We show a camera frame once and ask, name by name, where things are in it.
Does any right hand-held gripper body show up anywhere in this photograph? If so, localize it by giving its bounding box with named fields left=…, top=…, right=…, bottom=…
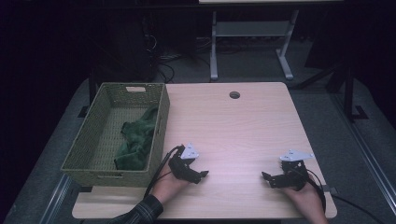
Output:
left=279, top=148, right=315, bottom=191

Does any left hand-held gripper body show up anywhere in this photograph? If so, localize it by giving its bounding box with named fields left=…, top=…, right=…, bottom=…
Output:
left=168, top=142, right=200, bottom=183

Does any green fleece garment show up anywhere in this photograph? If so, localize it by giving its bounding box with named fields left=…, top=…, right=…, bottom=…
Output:
left=113, top=105, right=160, bottom=172

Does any green woven basket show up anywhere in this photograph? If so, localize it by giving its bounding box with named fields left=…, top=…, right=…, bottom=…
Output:
left=60, top=81, right=171, bottom=189

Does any person's left hand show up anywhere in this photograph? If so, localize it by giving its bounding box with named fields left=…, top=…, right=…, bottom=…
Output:
left=151, top=164, right=191, bottom=204

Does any person's right hand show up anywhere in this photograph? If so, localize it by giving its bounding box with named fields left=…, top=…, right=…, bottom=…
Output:
left=281, top=183, right=328, bottom=219

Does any small grey table clamp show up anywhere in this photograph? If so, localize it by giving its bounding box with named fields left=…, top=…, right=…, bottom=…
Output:
left=321, top=184, right=339, bottom=196

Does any black metal stand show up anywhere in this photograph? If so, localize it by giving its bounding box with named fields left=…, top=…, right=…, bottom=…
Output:
left=292, top=62, right=370, bottom=123
left=77, top=71, right=98, bottom=119

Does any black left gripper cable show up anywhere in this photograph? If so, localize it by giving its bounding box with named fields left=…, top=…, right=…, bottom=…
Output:
left=143, top=144, right=185, bottom=200

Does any grey metal floor rail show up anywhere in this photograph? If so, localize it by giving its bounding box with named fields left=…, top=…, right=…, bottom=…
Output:
left=331, top=92, right=396, bottom=216
left=38, top=174, right=73, bottom=224

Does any tangle of floor cables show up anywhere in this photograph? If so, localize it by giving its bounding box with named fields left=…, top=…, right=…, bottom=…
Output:
left=141, top=15, right=216, bottom=84

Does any grey metal table frame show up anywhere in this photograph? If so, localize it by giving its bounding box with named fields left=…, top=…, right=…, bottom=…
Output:
left=198, top=0, right=344, bottom=82

